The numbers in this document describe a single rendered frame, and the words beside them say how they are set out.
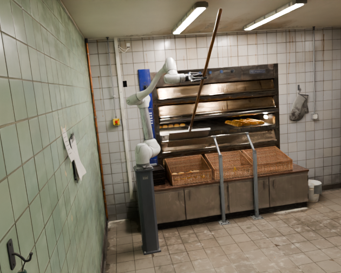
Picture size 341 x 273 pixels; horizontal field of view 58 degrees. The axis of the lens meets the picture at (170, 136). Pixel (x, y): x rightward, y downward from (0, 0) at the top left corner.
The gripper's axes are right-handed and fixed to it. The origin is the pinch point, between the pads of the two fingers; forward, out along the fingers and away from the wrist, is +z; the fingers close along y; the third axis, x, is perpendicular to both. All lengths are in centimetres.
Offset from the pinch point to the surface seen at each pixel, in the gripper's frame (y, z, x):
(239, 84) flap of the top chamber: -71, 93, -101
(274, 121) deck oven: -25, 148, -139
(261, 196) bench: 83, 94, -160
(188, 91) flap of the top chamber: -68, 13, -104
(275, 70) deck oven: -83, 150, -88
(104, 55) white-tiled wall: -112, -99, -68
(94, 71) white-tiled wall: -97, -115, -82
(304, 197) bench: 91, 160, -165
